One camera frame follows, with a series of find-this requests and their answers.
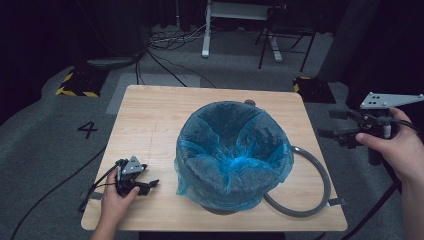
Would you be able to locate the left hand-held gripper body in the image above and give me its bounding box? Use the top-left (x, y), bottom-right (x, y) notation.
top-left (114, 155), bottom-right (149, 198)

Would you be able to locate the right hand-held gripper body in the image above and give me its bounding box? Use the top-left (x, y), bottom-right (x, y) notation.
top-left (339, 92), bottom-right (424, 167)

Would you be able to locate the black ribbed trash bin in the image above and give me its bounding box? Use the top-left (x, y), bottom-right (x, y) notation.
top-left (200, 203), bottom-right (242, 216)

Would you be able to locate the blue plastic trash bag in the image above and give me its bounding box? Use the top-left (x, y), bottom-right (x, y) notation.
top-left (173, 100), bottom-right (295, 212)

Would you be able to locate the person's left hand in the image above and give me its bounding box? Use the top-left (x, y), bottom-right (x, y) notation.
top-left (99, 168), bottom-right (141, 228)

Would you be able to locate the person's right hand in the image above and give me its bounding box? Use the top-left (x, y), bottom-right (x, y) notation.
top-left (354, 107), bottom-right (424, 184)

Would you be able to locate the black yellow striped floor plate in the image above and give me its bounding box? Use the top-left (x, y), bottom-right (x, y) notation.
top-left (293, 76), bottom-right (337, 104)
top-left (54, 68), bottom-right (109, 98)

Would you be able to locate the grey curtain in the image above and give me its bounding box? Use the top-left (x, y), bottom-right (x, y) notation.
top-left (316, 0), bottom-right (381, 84)

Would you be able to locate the black folding chair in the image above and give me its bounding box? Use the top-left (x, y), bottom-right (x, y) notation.
top-left (254, 3), bottom-right (318, 73)

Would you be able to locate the dark flat stand base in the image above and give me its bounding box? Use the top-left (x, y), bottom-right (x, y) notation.
top-left (87, 57), bottom-right (140, 70)

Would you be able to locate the grey bin ring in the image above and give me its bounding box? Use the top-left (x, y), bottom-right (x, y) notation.
top-left (263, 145), bottom-right (333, 218)

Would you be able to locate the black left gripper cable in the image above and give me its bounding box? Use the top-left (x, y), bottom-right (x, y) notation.
top-left (9, 146), bottom-right (119, 240)

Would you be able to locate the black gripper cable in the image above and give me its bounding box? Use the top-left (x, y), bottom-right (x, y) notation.
top-left (341, 118), bottom-right (424, 240)
top-left (9, 146), bottom-right (119, 240)

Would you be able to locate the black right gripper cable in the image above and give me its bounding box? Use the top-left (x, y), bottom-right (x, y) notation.
top-left (341, 118), bottom-right (424, 240)

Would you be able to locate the long black floor cable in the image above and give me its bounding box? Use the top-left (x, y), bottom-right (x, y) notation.
top-left (146, 49), bottom-right (218, 89)

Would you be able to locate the tangled floor cable bundle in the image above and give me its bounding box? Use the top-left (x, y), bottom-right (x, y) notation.
top-left (148, 23), bottom-right (208, 52)

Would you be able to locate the white desk frame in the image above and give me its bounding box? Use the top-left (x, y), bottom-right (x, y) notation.
top-left (201, 0), bottom-right (288, 64)

